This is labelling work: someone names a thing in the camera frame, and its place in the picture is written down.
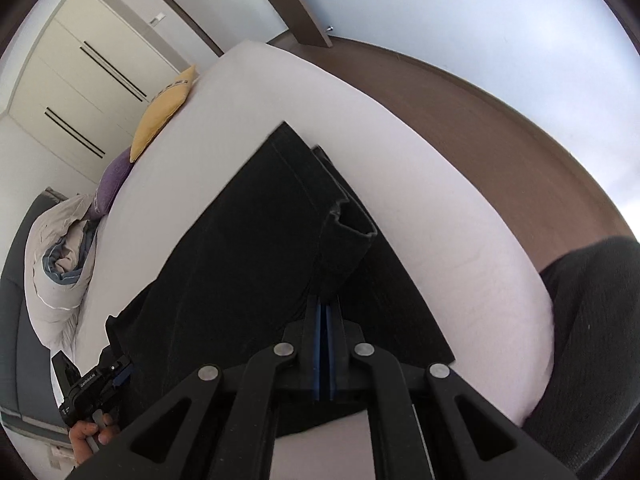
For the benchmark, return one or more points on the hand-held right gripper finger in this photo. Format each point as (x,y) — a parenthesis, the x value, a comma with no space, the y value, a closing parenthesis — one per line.
(332,355)
(320,355)

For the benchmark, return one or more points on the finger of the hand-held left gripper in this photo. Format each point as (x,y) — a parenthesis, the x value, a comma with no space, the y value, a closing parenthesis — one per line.
(122,375)

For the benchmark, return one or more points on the black denim pants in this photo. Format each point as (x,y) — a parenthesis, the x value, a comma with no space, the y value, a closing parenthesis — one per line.
(260,240)

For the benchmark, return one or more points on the person's left hand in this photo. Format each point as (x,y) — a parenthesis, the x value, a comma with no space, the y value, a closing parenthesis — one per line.
(82,440)

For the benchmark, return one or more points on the grey upholstered headboard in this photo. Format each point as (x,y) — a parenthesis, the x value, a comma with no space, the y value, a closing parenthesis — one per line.
(30,360)

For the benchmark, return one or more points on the rolled beige duvet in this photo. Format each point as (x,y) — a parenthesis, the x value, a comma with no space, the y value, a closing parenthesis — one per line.
(50,305)

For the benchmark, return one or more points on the bed with white sheet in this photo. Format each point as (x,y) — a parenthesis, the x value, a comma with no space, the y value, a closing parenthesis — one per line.
(400,185)

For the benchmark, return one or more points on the purple cushion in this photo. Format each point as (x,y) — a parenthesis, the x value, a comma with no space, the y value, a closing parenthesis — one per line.
(112,185)

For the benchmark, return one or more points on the person's leg in dark trousers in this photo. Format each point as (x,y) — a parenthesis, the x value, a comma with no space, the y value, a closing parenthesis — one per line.
(590,335)

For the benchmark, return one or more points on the yellow cushion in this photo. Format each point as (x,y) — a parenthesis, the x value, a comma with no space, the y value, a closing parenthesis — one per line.
(160,115)

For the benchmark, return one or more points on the brown wooden door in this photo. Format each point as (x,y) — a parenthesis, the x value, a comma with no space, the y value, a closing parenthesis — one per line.
(300,0)

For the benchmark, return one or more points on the white wall switch panel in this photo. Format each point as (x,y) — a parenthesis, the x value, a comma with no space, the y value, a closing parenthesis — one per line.
(156,19)

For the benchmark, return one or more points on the brown door frame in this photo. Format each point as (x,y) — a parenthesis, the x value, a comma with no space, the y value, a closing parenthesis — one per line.
(175,5)

